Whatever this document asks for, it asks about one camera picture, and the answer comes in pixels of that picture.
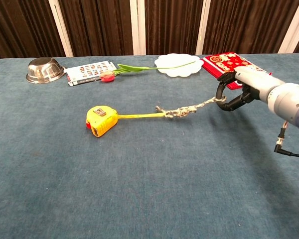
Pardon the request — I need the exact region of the artificial red tulip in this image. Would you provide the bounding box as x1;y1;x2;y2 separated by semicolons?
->
99;61;197;83

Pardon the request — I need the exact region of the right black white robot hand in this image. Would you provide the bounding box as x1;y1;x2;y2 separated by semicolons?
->
215;65;277;112

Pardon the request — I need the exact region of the braided beige rope loop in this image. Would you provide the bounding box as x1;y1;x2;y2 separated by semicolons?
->
155;96;227;119

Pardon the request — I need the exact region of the blue felt table cloth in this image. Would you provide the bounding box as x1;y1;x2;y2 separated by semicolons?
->
0;52;299;239

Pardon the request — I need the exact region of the white picture-grid book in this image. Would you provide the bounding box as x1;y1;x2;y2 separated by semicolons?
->
64;60;117;87

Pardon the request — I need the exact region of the stainless steel bowl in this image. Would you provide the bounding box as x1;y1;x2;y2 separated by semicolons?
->
25;57;66;84

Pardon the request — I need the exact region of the yellow tape measure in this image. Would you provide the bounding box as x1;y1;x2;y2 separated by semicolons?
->
85;105;166;137

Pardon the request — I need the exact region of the white partition frame post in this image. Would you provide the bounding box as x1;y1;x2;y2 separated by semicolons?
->
195;0;212;55
48;0;74;57
129;0;147;56
277;0;299;54

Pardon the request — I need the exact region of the red cartoon book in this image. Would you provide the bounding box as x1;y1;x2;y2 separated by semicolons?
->
202;51;273;91

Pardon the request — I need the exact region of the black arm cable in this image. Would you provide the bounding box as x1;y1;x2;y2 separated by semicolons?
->
274;120;299;158

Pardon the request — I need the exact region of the white scalloped coaster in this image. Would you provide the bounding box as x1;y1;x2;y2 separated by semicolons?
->
154;53;204;78

